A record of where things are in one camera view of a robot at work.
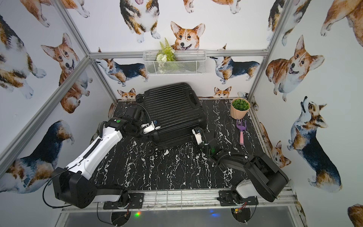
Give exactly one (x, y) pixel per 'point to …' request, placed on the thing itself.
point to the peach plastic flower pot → (236, 114)
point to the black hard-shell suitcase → (177, 109)
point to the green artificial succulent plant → (240, 104)
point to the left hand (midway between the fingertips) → (150, 131)
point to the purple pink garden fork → (242, 126)
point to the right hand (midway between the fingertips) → (190, 140)
